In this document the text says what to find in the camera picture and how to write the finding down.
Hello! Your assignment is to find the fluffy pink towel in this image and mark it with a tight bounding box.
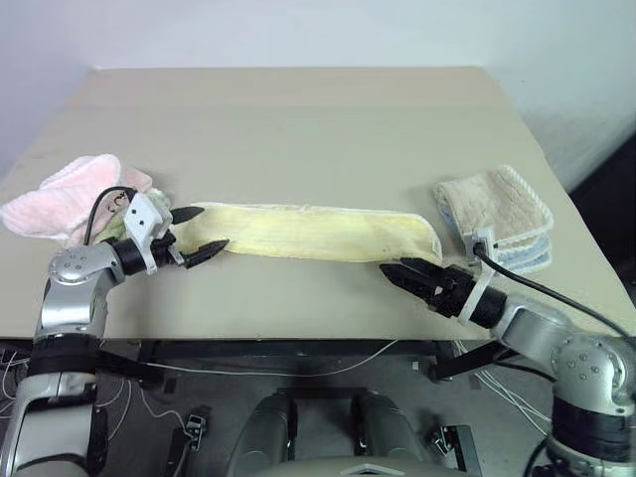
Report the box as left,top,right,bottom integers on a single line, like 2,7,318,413
0,153,153,248

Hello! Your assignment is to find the folded beige towel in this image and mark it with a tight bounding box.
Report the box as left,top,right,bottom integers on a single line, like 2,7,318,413
431,163,556,250

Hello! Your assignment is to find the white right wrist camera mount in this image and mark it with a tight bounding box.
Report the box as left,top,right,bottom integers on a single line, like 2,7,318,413
456,225,499,326

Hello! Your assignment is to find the black table frame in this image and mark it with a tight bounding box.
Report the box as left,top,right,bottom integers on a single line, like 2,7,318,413
94,339,521,390

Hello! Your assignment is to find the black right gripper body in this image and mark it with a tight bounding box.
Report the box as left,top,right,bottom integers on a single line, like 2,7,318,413
424,266,480,320

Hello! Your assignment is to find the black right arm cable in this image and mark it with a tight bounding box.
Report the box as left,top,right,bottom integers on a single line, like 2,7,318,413
473,241,636,347

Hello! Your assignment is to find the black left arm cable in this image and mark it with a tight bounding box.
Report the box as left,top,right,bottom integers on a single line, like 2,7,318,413
82,185,136,247

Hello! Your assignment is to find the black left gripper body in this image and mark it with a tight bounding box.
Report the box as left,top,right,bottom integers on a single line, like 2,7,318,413
150,228,195,270

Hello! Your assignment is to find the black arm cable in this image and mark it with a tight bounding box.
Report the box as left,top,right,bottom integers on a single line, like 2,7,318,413
82,185,136,247
473,241,636,347

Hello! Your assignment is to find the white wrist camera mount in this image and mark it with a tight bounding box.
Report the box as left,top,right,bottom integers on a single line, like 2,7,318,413
456,225,499,326
121,193,176,275

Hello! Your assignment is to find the black floor clamp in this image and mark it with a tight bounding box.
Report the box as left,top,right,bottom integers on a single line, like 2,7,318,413
427,423,479,477
167,405,213,469

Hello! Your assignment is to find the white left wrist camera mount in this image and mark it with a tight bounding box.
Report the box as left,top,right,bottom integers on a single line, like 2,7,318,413
121,193,176,275

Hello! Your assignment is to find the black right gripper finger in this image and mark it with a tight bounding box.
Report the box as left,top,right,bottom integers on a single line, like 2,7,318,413
379,263,434,301
396,256,444,282

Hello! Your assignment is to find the thin white cable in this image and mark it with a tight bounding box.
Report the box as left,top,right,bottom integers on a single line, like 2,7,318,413
142,339,399,375

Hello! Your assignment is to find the folded light blue towel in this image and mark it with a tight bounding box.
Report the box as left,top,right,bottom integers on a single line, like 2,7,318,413
436,203,556,274

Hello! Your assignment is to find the dark grey rounded robot leg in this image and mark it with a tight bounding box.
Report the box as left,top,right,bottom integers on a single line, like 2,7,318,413
226,391,300,477
353,389,434,477

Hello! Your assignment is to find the white cable bundle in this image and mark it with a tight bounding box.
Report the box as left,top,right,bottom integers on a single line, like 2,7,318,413
454,341,554,429
0,346,32,414

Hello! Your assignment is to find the long pale yellow towel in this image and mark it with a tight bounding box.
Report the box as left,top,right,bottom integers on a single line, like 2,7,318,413
170,200,444,265

